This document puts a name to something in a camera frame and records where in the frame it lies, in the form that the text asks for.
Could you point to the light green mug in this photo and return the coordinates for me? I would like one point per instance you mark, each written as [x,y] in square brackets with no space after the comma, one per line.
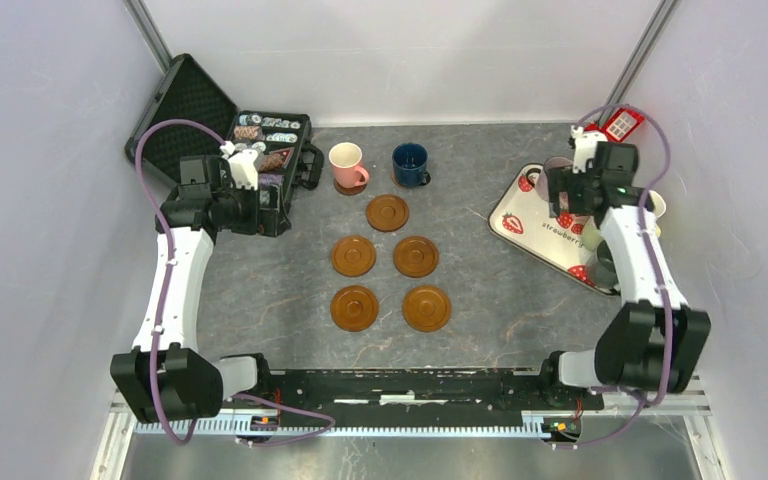
[591,236]

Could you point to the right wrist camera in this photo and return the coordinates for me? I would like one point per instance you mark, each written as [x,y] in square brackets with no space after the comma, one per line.
[584,143]

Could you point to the dark brown coaster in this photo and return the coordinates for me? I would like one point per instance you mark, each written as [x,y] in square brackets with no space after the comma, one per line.
[351,191]

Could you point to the mauve mug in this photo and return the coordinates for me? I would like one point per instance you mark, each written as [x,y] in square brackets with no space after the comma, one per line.
[541,183]

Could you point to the aluminium frame rail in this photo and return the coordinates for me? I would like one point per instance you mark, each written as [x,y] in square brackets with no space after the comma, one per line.
[244,419]

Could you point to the strawberry pattern tray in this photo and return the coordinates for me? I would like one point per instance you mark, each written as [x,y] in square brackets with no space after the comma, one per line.
[522,218]

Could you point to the red blue toy truck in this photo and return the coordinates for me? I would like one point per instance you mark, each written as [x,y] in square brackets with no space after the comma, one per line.
[620,126]

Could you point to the dark green mug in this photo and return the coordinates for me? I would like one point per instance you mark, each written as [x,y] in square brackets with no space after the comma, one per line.
[601,269]

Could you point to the grooved wooden coaster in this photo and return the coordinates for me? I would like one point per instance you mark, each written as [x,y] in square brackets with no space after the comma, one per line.
[387,213]

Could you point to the black poker chip case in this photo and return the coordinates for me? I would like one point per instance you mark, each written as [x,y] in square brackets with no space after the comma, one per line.
[188,92]

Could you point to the pink mug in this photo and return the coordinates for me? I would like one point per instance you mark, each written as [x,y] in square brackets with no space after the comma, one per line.
[346,161]

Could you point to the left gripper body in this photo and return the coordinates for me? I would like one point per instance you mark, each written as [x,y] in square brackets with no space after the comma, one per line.
[242,213]

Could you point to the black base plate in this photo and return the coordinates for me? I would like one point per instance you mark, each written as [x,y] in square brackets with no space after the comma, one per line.
[416,398]

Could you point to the dark blue mug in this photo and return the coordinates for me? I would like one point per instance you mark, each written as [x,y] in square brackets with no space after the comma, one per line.
[410,162]

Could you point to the yellow mug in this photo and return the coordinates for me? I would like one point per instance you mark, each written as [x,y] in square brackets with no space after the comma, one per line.
[659,209]

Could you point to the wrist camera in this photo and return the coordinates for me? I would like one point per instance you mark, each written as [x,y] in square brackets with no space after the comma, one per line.
[243,165]
[584,143]

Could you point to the light wooden coaster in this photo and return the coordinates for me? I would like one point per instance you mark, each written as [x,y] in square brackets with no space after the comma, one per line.
[404,186]

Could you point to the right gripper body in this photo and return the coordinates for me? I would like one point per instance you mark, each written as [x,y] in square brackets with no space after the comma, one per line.
[563,179]

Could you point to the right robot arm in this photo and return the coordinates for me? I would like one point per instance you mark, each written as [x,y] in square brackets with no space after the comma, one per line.
[654,342]

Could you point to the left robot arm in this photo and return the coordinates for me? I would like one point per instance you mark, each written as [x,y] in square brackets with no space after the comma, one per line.
[163,378]

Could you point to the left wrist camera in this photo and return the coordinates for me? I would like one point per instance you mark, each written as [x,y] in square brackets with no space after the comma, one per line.
[243,165]

